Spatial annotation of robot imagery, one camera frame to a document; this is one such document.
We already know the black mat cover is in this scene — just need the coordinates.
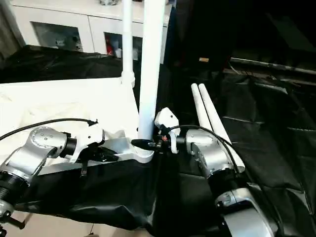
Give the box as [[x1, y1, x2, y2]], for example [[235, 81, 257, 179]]
[[0, 44, 316, 237]]

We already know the grey curtain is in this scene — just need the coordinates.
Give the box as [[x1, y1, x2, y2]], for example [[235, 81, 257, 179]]
[[0, 0, 25, 62]]

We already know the white plastic table top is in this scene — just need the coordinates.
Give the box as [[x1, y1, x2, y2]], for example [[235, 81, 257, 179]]
[[0, 76, 155, 176]]

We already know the black case with gold label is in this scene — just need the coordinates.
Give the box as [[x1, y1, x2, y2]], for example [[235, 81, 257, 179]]
[[170, 0, 237, 72]]

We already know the black metal stand leg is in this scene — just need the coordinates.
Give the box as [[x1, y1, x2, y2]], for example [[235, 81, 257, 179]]
[[0, 211, 33, 230]]

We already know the grey metal rod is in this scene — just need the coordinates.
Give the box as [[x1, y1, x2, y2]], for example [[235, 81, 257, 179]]
[[231, 57, 316, 75]]

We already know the white plastic table leg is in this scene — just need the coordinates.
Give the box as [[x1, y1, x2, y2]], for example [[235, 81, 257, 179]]
[[120, 0, 136, 87], [198, 83, 246, 173], [191, 83, 215, 129], [135, 0, 166, 157]]

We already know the white cabinet with glass doors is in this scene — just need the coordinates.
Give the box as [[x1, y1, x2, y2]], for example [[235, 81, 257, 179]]
[[9, 0, 173, 65]]

